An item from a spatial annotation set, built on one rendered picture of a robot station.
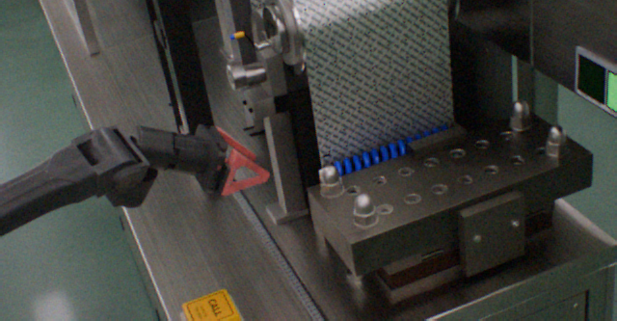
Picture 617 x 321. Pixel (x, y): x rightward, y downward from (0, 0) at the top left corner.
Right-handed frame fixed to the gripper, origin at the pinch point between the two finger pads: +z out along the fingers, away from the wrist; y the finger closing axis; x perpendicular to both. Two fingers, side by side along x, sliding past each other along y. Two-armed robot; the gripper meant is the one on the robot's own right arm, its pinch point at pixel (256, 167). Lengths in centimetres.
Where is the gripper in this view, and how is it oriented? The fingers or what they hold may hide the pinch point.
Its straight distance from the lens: 129.7
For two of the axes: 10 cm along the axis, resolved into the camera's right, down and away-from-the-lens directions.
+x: 3.5, -8.9, -3.0
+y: 3.8, 4.3, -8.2
